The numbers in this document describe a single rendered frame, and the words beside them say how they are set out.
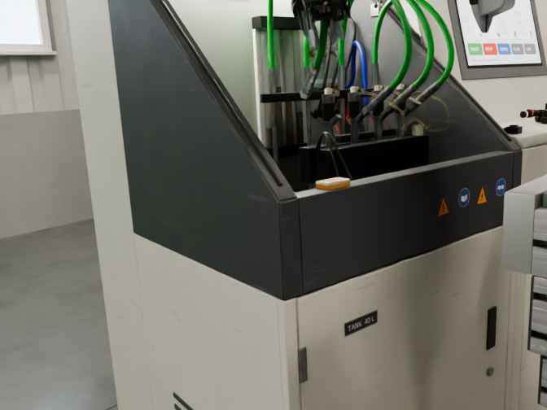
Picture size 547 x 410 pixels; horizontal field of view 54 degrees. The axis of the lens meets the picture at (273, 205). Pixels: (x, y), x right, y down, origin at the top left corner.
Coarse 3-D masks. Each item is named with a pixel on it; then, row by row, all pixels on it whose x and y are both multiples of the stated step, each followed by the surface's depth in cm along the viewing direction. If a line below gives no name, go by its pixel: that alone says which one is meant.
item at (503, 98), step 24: (384, 0) 144; (432, 0) 141; (432, 24) 140; (456, 72) 144; (480, 96) 150; (504, 96) 157; (528, 96) 165; (504, 120) 155; (528, 168) 124; (528, 288) 132; (528, 312) 134; (528, 360) 137; (528, 384) 139; (528, 408) 141
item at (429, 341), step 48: (480, 240) 116; (336, 288) 90; (384, 288) 98; (432, 288) 107; (480, 288) 119; (336, 336) 92; (384, 336) 100; (432, 336) 110; (480, 336) 122; (336, 384) 94; (384, 384) 102; (432, 384) 112; (480, 384) 125
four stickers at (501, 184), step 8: (496, 184) 116; (504, 184) 118; (464, 192) 109; (480, 192) 113; (496, 192) 117; (504, 192) 119; (440, 200) 105; (448, 200) 106; (464, 200) 110; (480, 200) 113; (440, 208) 105; (448, 208) 107
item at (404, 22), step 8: (392, 0) 109; (400, 8) 108; (400, 16) 108; (408, 24) 108; (408, 32) 108; (304, 40) 131; (408, 40) 108; (304, 48) 132; (408, 48) 108; (304, 56) 132; (408, 56) 108; (304, 64) 133; (408, 64) 109; (304, 72) 133; (400, 72) 110; (304, 80) 134; (400, 80) 111; (392, 88) 113; (376, 96) 117; (384, 96) 115; (368, 104) 119; (376, 104) 117; (368, 112) 119
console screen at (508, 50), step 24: (456, 0) 147; (528, 0) 169; (456, 24) 146; (504, 24) 160; (528, 24) 168; (456, 48) 145; (480, 48) 151; (504, 48) 158; (528, 48) 166; (480, 72) 150; (504, 72) 157; (528, 72) 165
